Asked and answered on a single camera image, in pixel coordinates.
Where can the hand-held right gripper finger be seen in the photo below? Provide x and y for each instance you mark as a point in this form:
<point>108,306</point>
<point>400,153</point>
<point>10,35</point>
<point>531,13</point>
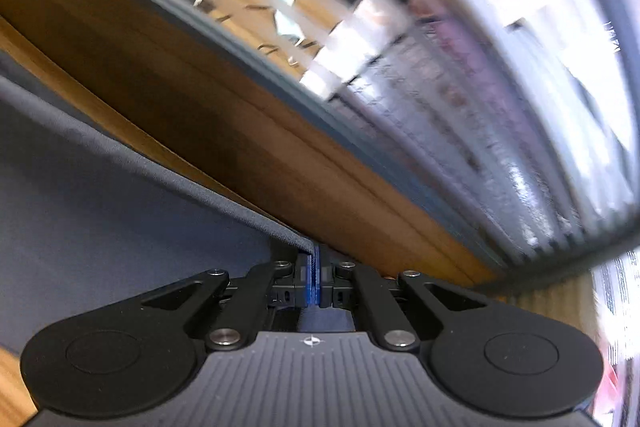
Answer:
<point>306,283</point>
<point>316,283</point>

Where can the grey pants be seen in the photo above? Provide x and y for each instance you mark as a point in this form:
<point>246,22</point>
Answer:
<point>110,207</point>

